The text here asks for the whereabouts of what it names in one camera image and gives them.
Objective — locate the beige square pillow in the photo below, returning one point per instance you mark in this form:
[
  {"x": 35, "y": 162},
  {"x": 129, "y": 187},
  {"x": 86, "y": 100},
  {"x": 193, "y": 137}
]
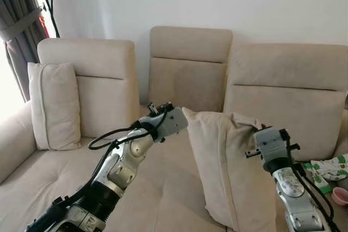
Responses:
[
  {"x": 54, "y": 107},
  {"x": 228, "y": 172}
]

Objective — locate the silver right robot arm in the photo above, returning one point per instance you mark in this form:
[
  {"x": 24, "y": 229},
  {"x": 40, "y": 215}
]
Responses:
[{"x": 291, "y": 188}]

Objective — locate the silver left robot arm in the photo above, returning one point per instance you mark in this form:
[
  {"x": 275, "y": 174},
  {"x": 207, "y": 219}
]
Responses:
[{"x": 122, "y": 167}]

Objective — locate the beige fabric sofa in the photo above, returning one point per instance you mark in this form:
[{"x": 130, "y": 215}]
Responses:
[{"x": 185, "y": 80}]

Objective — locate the black floor lamp stand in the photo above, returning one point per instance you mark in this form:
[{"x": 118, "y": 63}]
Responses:
[{"x": 52, "y": 4}]

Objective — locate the white green patterned cloth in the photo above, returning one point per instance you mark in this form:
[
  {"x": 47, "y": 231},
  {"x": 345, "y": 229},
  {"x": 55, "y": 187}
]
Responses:
[{"x": 326, "y": 168}]

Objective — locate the small pink cup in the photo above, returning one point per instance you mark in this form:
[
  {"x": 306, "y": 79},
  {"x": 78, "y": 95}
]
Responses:
[{"x": 341, "y": 196}]

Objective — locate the red hanging tassel ornament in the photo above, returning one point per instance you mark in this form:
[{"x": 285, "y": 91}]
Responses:
[{"x": 42, "y": 21}]

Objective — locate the grey-brown curtain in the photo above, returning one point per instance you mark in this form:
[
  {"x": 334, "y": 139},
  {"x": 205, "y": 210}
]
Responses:
[{"x": 16, "y": 52}]

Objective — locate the grey-brown curtain tieback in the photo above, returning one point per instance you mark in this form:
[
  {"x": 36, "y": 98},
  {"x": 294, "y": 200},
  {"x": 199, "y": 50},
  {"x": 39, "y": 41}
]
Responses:
[{"x": 19, "y": 24}]

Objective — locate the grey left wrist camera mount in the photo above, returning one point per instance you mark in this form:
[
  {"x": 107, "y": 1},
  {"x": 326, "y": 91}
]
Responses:
[{"x": 173, "y": 122}]

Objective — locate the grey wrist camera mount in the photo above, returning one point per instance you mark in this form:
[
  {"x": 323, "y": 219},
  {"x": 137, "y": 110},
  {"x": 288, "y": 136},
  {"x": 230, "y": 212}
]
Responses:
[
  {"x": 271, "y": 142},
  {"x": 173, "y": 122}
]

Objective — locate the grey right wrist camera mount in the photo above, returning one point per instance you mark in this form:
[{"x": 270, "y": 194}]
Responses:
[{"x": 271, "y": 142}]

